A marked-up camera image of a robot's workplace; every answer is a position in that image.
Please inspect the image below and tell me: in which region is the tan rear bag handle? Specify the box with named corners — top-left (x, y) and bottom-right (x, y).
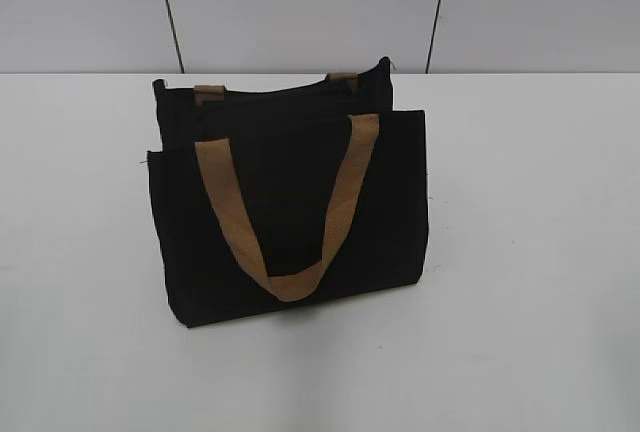
top-left (193, 72), bottom-right (359, 105)

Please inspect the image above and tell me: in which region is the tan bag handle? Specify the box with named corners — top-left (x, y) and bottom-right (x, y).
top-left (193, 72), bottom-right (359, 105)
top-left (194, 114), bottom-right (379, 302)

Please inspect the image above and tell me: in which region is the black canvas tote bag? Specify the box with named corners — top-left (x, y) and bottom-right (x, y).
top-left (147, 58), bottom-right (429, 328)

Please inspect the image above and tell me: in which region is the tan front bag handle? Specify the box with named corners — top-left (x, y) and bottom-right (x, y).
top-left (194, 114), bottom-right (379, 302)

